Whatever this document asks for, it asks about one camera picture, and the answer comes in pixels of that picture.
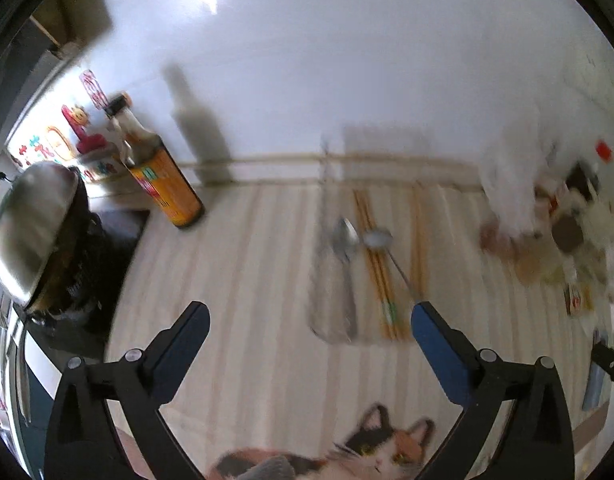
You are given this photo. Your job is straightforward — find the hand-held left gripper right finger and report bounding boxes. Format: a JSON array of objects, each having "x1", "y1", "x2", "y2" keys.
[{"x1": 411, "y1": 300, "x2": 576, "y2": 480}]

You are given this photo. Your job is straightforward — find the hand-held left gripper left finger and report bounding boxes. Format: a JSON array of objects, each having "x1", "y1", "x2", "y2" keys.
[{"x1": 44, "y1": 301, "x2": 211, "y2": 480}]

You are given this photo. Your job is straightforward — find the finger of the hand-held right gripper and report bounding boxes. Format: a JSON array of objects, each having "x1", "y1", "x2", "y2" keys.
[{"x1": 590, "y1": 334, "x2": 614, "y2": 397}]

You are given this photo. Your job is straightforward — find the thin-handled steel spoon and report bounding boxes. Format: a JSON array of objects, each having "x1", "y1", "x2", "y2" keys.
[{"x1": 363, "y1": 230, "x2": 420, "y2": 307}]

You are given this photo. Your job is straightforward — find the clear plastic container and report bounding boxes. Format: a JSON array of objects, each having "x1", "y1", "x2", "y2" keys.
[{"x1": 308, "y1": 134, "x2": 434, "y2": 347}]

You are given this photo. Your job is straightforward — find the blue smartphone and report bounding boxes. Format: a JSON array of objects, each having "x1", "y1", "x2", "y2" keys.
[{"x1": 581, "y1": 359, "x2": 609, "y2": 412}]

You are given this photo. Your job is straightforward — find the small red white box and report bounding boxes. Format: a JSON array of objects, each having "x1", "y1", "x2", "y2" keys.
[{"x1": 564, "y1": 281, "x2": 596, "y2": 319}]

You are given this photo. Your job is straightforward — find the striped cat-print table mat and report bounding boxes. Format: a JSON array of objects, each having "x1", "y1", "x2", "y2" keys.
[{"x1": 103, "y1": 179, "x2": 614, "y2": 480}]

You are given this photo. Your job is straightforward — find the black gas stove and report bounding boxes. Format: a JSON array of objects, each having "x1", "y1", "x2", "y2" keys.
[{"x1": 22, "y1": 207, "x2": 151, "y2": 357}]

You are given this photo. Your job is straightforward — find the jar with brown lid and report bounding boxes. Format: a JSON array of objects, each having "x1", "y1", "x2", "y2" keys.
[{"x1": 551, "y1": 211, "x2": 584, "y2": 255}]

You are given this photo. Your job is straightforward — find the dark sauce bottle yellow label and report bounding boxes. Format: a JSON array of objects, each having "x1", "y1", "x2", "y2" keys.
[{"x1": 104, "y1": 92, "x2": 206, "y2": 231}]

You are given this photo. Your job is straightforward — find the steel wok lid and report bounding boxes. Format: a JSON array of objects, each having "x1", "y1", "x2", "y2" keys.
[{"x1": 0, "y1": 162, "x2": 89, "y2": 309}]

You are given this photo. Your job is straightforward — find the dark bottle with red cap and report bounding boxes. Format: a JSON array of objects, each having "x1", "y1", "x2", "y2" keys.
[{"x1": 566, "y1": 140, "x2": 614, "y2": 198}]

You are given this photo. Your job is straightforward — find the colourful wall stickers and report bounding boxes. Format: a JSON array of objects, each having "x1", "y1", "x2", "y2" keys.
[{"x1": 6, "y1": 69, "x2": 134, "y2": 187}]

